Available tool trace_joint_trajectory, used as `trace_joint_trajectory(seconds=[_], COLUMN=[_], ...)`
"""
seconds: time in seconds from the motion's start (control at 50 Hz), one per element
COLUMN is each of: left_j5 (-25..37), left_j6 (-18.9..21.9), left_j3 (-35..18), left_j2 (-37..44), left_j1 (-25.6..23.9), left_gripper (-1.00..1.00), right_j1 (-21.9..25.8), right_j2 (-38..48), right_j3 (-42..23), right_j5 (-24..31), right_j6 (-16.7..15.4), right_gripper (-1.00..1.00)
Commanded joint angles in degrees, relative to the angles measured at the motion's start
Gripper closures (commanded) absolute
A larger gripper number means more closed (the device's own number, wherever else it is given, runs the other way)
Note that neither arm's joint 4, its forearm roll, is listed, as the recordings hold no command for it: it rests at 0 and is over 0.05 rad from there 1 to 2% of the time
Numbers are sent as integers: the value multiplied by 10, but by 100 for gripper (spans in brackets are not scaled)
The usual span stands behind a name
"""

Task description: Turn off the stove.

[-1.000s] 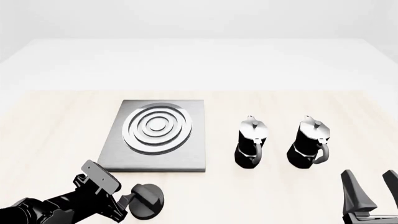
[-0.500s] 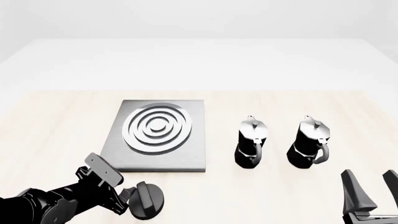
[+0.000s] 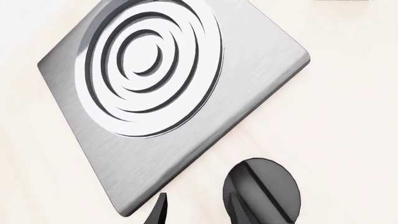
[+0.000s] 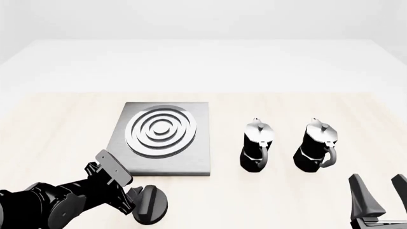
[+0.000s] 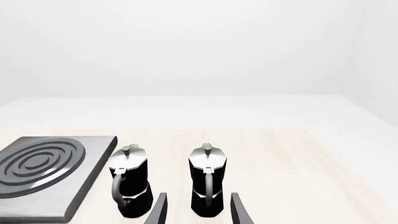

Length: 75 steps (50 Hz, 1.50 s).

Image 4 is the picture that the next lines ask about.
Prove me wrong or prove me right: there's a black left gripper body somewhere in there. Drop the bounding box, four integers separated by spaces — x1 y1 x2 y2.
83 161 137 216

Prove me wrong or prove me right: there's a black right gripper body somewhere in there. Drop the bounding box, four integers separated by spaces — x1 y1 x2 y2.
349 211 407 229

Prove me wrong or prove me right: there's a black moka pot silver lid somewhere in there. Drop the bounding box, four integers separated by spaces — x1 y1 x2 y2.
293 117 338 174
239 117 275 174

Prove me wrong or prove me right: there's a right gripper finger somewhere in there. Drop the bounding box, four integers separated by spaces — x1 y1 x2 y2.
390 174 407 204
348 174 387 222

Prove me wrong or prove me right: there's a grey stove plate with rings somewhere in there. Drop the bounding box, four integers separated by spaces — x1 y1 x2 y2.
106 101 211 177

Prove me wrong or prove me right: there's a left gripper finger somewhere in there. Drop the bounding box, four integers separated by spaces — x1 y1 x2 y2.
127 186 144 205

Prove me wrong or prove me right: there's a round black stove knob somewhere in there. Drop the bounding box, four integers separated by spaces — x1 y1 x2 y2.
131 184 169 226

